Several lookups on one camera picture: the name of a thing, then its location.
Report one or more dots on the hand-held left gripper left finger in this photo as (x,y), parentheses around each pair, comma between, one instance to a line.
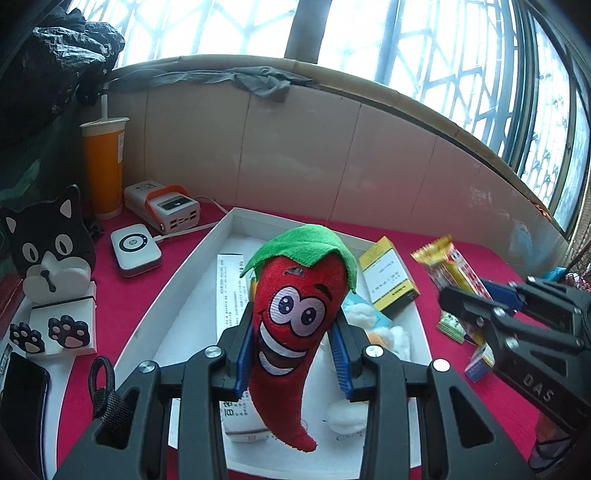
(240,374)

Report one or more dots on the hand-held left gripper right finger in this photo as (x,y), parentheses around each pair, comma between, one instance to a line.
(341,364)

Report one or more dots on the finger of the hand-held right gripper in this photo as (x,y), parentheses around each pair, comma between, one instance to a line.
(466,309)
(508,295)

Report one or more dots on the yellow snack bar packet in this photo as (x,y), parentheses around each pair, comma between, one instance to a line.
(443,263)

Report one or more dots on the red chili plush toy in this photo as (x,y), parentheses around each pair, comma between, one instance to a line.
(286,323)

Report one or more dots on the white shallow tray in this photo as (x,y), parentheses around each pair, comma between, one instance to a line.
(194,295)

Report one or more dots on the small green packet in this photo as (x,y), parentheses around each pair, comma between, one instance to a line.
(449,326)

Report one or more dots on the white printed box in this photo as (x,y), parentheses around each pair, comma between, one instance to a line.
(240,422)

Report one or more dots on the white cotton ball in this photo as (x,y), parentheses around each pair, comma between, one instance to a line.
(362,314)
(392,341)

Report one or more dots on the small white blue box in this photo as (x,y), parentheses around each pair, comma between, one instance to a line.
(478,367)

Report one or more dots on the teal tissue pack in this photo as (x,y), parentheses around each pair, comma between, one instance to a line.
(381,319)

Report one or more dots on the red table cloth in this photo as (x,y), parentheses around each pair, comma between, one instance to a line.
(461,397)

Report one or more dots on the white printed leaflet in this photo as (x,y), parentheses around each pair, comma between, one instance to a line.
(228,295)

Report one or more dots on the yellow black medicine box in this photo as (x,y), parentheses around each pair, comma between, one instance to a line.
(385,277)

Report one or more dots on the small white pocket router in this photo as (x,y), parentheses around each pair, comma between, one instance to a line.
(134,244)

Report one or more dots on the cardboard barrier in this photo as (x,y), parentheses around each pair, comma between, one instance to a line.
(300,161)

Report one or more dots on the black phone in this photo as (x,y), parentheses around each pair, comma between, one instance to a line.
(25,406)

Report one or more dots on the black cat phone holder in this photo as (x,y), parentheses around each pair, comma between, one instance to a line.
(51,240)

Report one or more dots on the orange cup with straw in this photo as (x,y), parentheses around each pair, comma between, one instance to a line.
(104,175)

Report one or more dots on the grey cloth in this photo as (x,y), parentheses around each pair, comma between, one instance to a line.
(268,85)

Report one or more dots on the green printed cloth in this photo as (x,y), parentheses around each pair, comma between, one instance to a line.
(41,161)

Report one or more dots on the window with metal grille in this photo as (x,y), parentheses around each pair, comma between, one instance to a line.
(307,27)

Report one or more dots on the black plastic bag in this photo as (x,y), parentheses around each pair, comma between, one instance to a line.
(55,69)

